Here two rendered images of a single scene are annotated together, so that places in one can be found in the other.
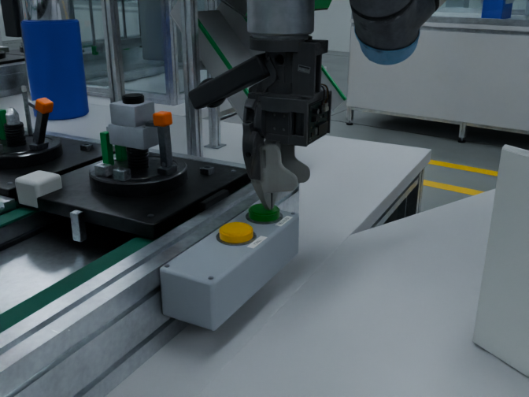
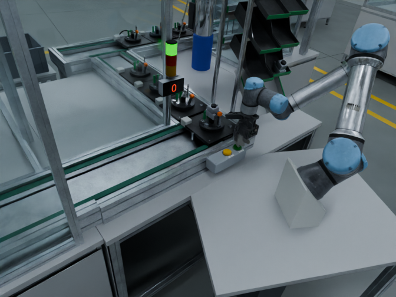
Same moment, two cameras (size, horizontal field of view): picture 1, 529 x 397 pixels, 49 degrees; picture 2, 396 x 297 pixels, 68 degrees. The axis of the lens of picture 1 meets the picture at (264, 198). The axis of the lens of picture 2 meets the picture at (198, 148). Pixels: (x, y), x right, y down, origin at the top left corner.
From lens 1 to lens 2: 0.81 m
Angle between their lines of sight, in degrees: 24
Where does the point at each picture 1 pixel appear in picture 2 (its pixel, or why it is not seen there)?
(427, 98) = (388, 60)
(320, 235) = (258, 150)
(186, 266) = (212, 158)
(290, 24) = (248, 112)
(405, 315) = (263, 182)
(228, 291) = (220, 167)
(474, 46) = not seen: outside the picture
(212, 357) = (213, 178)
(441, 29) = not seen: outside the picture
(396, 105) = not seen: hidden behind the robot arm
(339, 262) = (257, 161)
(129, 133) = (210, 114)
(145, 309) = (201, 165)
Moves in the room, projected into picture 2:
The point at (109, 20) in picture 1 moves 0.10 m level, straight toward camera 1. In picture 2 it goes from (216, 68) to (214, 75)
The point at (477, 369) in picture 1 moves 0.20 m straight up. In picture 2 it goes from (270, 201) to (281, 169)
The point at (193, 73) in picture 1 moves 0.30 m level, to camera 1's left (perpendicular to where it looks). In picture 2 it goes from (235, 93) to (186, 80)
